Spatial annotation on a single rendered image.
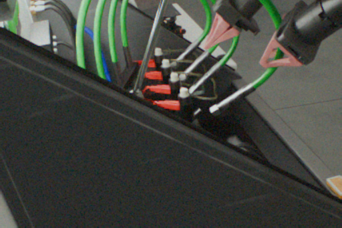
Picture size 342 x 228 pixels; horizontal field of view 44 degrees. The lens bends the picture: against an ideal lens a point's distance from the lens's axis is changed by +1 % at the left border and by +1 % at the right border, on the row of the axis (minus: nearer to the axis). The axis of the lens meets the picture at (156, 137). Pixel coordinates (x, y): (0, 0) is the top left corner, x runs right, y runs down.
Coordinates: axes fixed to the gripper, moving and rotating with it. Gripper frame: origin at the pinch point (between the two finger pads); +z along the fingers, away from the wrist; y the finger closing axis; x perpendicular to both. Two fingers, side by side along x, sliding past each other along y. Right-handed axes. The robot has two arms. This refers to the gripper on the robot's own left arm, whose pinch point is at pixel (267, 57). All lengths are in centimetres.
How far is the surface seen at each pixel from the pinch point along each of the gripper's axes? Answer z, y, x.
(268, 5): -7.3, -0.6, -7.0
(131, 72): 37.6, -7.0, -15.9
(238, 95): 6.8, 4.8, 1.0
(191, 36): 60, -54, -5
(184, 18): 70, -70, -11
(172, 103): 23.8, 3.1, -5.2
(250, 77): 172, -180, 65
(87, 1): 9.5, 8.8, -30.6
